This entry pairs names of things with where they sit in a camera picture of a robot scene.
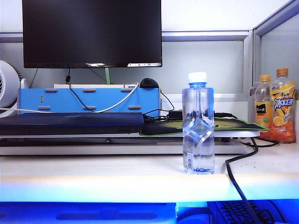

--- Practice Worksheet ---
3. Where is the thin black monitor cable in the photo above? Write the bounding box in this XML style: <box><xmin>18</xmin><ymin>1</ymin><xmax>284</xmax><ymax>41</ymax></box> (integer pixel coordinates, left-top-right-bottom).
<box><xmin>65</xmin><ymin>68</ymin><xmax>96</xmax><ymax>112</ymax></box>

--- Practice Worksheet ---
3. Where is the clear mineral water bottle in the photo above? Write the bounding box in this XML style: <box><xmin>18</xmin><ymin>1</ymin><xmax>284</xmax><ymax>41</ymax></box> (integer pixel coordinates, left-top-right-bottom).
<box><xmin>182</xmin><ymin>72</ymin><xmax>215</xmax><ymax>175</ymax></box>

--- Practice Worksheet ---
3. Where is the small orange juice bottle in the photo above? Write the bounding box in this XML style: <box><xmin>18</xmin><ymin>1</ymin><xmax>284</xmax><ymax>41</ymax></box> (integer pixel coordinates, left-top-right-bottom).
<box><xmin>254</xmin><ymin>74</ymin><xmax>273</xmax><ymax>133</ymax></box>

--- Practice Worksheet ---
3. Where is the blue wooden monitor riser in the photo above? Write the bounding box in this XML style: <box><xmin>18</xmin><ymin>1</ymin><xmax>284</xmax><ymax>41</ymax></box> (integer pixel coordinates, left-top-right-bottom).
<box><xmin>18</xmin><ymin>87</ymin><xmax>162</xmax><ymax>117</ymax></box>

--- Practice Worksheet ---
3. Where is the white desk fan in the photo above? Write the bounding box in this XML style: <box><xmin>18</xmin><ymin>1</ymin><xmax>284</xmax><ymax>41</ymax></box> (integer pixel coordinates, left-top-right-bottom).
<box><xmin>0</xmin><ymin>60</ymin><xmax>28</xmax><ymax>117</ymax></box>

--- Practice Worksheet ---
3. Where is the black keyboard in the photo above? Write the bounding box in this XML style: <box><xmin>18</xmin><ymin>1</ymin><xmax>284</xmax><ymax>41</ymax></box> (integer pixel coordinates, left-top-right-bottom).
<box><xmin>209</xmin><ymin>200</ymin><xmax>288</xmax><ymax>224</ymax></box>

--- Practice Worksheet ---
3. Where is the thick black cable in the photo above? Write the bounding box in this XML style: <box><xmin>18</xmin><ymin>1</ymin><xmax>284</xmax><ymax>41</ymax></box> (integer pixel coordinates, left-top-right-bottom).
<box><xmin>225</xmin><ymin>137</ymin><xmax>264</xmax><ymax>224</ymax></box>

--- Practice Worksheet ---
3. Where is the black power adapter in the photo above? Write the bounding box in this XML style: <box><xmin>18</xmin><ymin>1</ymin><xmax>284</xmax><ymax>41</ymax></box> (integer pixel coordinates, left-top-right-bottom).
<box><xmin>168</xmin><ymin>110</ymin><xmax>238</xmax><ymax>119</ymax></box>

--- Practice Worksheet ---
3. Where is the large iced tea bottle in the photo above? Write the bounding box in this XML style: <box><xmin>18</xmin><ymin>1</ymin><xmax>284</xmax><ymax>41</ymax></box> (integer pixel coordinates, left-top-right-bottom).
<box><xmin>268</xmin><ymin>68</ymin><xmax>296</xmax><ymax>144</ymax></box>

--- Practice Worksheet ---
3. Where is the black green-edged mouse pad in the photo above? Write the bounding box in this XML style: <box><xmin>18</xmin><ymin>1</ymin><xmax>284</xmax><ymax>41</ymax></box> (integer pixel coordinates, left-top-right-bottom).
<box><xmin>139</xmin><ymin>116</ymin><xmax>271</xmax><ymax>137</ymax></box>

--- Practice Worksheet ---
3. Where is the black computer monitor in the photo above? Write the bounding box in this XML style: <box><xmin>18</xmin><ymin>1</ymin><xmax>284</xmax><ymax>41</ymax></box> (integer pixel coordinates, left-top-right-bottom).
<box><xmin>21</xmin><ymin>0</ymin><xmax>163</xmax><ymax>69</ymax></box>

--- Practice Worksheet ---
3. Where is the grey aluminium partition frame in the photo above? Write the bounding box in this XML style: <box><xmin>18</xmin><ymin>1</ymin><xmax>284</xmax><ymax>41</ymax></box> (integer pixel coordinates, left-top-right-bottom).
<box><xmin>0</xmin><ymin>0</ymin><xmax>299</xmax><ymax>96</ymax></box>

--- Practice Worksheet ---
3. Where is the white cable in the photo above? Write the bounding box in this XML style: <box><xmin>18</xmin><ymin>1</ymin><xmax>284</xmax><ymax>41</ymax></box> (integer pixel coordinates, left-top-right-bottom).
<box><xmin>0</xmin><ymin>82</ymin><xmax>140</xmax><ymax>113</ymax></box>

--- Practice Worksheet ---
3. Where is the white desk riser platform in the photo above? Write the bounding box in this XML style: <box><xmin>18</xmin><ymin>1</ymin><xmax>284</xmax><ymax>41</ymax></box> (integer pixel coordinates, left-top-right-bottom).
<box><xmin>0</xmin><ymin>129</ymin><xmax>261</xmax><ymax>156</ymax></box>

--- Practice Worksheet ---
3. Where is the black computer mouse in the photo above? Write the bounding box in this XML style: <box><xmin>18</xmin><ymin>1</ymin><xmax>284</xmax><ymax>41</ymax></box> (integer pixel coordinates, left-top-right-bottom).
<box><xmin>139</xmin><ymin>78</ymin><xmax>159</xmax><ymax>89</ymax></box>

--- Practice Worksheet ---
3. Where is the dark closed laptop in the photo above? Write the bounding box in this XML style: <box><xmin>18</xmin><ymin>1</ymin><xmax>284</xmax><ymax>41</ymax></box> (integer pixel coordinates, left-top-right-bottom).
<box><xmin>0</xmin><ymin>112</ymin><xmax>144</xmax><ymax>136</ymax></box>

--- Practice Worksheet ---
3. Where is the thin black mouse cable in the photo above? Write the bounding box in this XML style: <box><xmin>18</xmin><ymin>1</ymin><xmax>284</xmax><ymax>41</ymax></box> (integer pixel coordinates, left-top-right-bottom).
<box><xmin>142</xmin><ymin>90</ymin><xmax>175</xmax><ymax>122</ymax></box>

